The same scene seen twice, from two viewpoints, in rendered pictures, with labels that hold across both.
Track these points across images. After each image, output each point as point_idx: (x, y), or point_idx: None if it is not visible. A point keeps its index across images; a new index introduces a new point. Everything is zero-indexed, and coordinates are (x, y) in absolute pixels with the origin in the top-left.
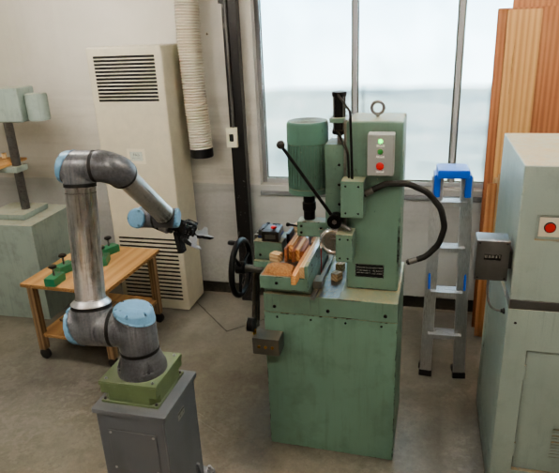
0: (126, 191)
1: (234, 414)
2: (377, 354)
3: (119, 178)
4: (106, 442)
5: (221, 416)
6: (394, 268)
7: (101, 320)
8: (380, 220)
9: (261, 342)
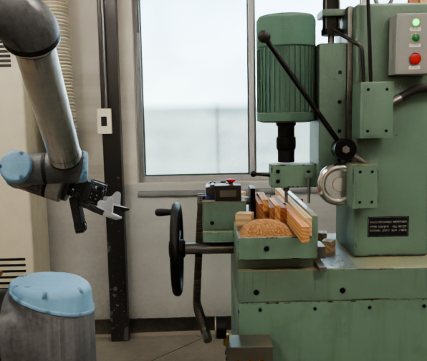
0: (31, 76)
1: None
2: (418, 353)
3: (34, 29)
4: None
5: None
6: (423, 220)
7: None
8: (403, 147)
9: (242, 353)
